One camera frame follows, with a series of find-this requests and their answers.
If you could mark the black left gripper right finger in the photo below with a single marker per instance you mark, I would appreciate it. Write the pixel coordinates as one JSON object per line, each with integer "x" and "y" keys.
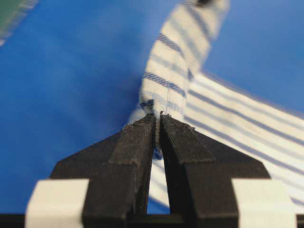
{"x": 199, "y": 171}

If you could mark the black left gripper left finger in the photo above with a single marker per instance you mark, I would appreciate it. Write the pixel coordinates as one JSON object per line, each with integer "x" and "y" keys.
{"x": 118, "y": 169}

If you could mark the white blue-striped towel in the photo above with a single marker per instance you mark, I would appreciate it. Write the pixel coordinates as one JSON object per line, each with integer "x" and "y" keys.
{"x": 174, "y": 84}

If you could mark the blue table mat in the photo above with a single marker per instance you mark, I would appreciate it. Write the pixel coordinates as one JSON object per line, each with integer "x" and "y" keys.
{"x": 71, "y": 72}

